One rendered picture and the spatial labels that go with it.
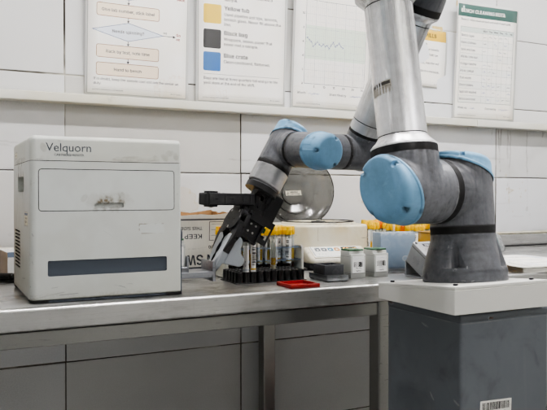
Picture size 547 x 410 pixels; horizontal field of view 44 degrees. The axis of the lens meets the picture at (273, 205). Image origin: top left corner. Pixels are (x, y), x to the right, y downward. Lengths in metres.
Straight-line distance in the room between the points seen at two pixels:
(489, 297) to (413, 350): 0.18
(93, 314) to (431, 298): 0.59
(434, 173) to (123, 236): 0.58
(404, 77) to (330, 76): 1.07
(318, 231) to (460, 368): 0.73
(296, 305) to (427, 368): 0.31
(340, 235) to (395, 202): 0.71
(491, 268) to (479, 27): 1.54
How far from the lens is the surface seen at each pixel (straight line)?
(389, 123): 1.18
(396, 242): 1.73
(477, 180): 1.25
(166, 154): 1.33
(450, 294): 1.14
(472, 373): 1.20
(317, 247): 1.80
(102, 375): 2.01
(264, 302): 1.38
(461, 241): 1.24
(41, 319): 1.25
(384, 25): 1.22
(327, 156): 1.35
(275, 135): 1.45
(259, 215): 1.41
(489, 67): 2.67
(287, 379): 2.23
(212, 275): 1.38
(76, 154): 1.29
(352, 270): 1.59
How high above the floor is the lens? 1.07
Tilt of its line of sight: 1 degrees down
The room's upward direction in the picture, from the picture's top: straight up
